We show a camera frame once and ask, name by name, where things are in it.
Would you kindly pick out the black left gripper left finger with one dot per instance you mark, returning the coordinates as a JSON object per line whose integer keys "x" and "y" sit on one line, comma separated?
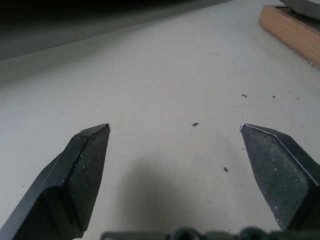
{"x": 62, "y": 180}

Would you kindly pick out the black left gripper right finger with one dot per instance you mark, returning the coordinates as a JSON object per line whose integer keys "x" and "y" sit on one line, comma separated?
{"x": 280, "y": 175}

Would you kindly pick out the wooden block base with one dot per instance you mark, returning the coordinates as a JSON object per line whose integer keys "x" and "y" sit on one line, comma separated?
{"x": 292, "y": 27}

